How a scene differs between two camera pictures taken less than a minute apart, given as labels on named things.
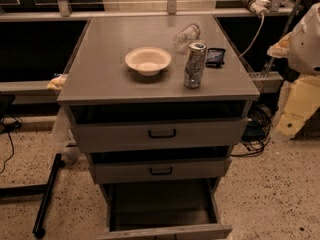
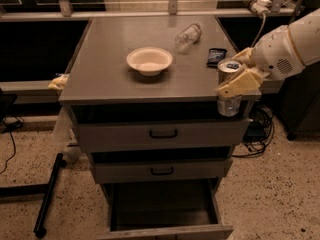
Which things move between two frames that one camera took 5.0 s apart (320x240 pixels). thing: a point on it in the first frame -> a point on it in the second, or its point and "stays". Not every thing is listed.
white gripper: x=306 y=45 -> x=275 y=54
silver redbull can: x=194 y=64 -> x=228 y=105
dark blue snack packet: x=215 y=57 stays
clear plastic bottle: x=184 y=37 stays
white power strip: x=259 y=4 stays
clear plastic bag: x=62 y=137 stays
